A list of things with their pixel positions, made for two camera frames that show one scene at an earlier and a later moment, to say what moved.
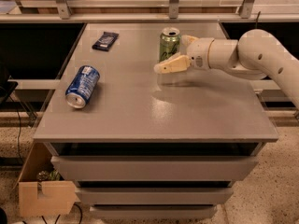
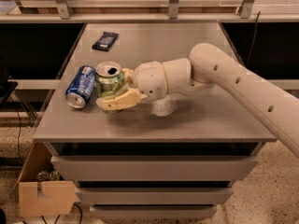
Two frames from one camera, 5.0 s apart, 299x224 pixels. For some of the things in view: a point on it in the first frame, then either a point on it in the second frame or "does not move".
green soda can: x=169 y=42 → x=108 y=79
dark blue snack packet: x=106 y=41 does not move
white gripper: x=199 y=52 → x=149 y=78
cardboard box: x=43 y=198 does not move
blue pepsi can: x=82 y=86 does not move
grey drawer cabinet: x=143 y=145 does not move
